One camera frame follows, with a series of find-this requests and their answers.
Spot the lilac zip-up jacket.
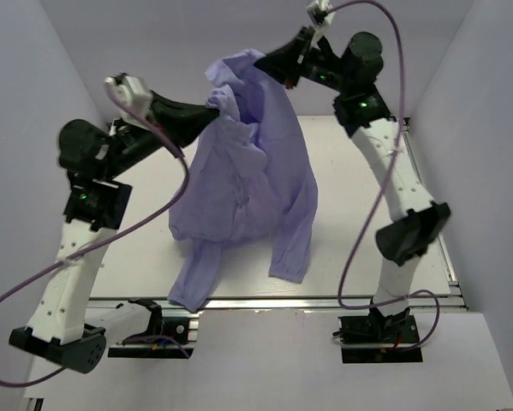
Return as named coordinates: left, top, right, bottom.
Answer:
left=168, top=50, right=319, bottom=312

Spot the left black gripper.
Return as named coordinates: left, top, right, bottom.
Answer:
left=102, top=90, right=218, bottom=180

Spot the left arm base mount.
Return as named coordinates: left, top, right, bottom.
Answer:
left=108, top=299, right=194, bottom=360

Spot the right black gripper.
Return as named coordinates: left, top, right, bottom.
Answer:
left=248, top=24, right=348, bottom=93

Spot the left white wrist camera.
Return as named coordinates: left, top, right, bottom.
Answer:
left=105, top=74, right=152, bottom=122

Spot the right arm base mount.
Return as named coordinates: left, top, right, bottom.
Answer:
left=331, top=314, right=423, bottom=364

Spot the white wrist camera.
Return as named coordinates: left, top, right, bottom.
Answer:
left=105, top=74, right=152, bottom=122
left=306, top=0, right=335, bottom=29

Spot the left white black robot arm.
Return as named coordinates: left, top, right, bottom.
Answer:
left=9, top=119, right=164, bottom=373

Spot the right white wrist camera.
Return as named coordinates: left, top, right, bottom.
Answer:
left=306, top=0, right=335, bottom=29

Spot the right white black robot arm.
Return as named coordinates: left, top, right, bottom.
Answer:
left=254, top=27, right=450, bottom=342

